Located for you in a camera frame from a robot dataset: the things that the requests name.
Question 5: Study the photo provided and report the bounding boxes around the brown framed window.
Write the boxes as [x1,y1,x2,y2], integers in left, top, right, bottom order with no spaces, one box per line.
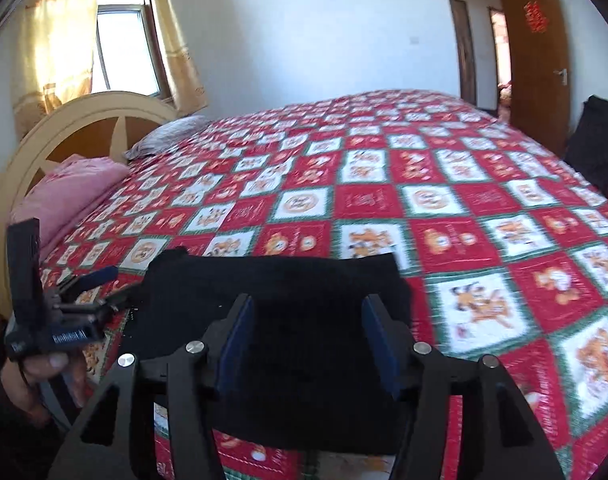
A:
[91,0,172,98]

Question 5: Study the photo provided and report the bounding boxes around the red checked printed blanket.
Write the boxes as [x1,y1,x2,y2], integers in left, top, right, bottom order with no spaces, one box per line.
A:
[34,89,608,480]

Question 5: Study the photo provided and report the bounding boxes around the grey striped pillow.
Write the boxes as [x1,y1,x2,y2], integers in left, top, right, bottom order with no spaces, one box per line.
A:
[124,115,209,161]

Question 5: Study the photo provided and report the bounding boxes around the pink folded quilt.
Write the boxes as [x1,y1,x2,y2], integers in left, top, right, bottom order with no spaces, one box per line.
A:
[9,155,132,261]

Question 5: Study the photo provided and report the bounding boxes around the brown wooden door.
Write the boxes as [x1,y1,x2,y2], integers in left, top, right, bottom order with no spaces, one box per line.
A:
[498,0,572,158]

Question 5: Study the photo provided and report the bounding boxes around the brown door frame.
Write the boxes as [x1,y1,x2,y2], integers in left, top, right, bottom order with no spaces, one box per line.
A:
[439,0,509,111]

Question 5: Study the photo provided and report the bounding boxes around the black pants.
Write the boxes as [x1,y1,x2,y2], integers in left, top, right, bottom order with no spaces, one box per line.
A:
[119,247,415,453]

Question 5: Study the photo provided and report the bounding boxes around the person's left hand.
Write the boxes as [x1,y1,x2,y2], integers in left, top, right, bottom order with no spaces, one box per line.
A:
[1,345,87,426]

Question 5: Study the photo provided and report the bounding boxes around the yellow lace curtain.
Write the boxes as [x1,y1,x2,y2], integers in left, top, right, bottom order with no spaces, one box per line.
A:
[146,0,209,116]
[11,0,105,126]

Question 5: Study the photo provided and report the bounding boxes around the black bag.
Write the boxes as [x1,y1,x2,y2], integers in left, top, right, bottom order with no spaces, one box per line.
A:
[564,95,608,198]

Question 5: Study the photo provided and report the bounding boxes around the red paper door decoration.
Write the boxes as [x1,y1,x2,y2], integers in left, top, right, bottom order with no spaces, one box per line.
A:
[524,0,545,33]

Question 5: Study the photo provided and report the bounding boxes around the cream wooden headboard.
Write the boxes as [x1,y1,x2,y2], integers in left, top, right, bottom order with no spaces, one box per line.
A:
[0,91,179,311]

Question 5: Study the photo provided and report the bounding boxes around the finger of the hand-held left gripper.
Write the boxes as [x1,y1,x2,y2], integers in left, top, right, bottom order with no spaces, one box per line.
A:
[59,282,142,318]
[56,266,120,297]

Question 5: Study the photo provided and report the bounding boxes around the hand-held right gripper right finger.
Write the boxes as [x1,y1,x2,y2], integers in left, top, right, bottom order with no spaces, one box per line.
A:
[361,294,567,480]

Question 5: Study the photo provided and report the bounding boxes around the person's left forearm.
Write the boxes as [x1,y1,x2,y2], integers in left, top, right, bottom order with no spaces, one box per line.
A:
[0,385,75,480]

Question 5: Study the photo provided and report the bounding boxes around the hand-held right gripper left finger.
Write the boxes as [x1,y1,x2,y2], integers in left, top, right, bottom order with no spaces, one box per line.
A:
[46,292,257,480]

